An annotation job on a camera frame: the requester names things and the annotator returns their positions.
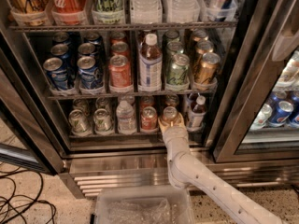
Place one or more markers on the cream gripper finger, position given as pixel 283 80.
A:
pixel 181 121
pixel 163 124

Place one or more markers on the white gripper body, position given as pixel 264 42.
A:
pixel 175 134

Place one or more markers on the orange soda can front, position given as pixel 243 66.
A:
pixel 170 115

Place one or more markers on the orange soda can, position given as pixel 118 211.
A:
pixel 171 100
pixel 170 115

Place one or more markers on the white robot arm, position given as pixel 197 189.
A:
pixel 184 169

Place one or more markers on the red can bottom shelf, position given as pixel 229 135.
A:
pixel 149 119

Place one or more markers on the red can shelf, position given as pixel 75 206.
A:
pixel 120 71
pixel 149 119

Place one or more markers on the tea bottle bottom shelf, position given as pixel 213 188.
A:
pixel 196 113

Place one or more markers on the tea bottle shelf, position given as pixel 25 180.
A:
pixel 196 113
pixel 150 64

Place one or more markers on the orange soda can behind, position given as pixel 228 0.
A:
pixel 171 100

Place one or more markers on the red can bottom rear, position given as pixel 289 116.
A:
pixel 147 101

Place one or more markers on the water bottle bottom shelf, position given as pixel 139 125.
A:
pixel 126 118

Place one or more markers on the green can middle shelf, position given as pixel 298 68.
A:
pixel 177 72

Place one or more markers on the gold can middle shelf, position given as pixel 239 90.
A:
pixel 207 68

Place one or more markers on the green can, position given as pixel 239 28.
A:
pixel 102 121
pixel 80 126

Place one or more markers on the tea bottle middle shelf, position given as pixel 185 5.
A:
pixel 150 64

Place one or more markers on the red can middle shelf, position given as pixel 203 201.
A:
pixel 120 71

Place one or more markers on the fridge glass door right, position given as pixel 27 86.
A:
pixel 265 38

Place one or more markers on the green can bottom left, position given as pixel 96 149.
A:
pixel 80 126

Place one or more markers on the blue pepsi can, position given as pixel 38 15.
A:
pixel 57 73
pixel 90 74

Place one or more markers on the blue pepsi can right fridge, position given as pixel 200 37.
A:
pixel 281 112

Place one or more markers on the blue pepsi can left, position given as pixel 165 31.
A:
pixel 57 73

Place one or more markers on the red bull can top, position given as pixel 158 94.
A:
pixel 217 9

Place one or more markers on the clear plastic bin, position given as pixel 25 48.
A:
pixel 144 205

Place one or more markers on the coca cola bottle top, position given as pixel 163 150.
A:
pixel 69 12

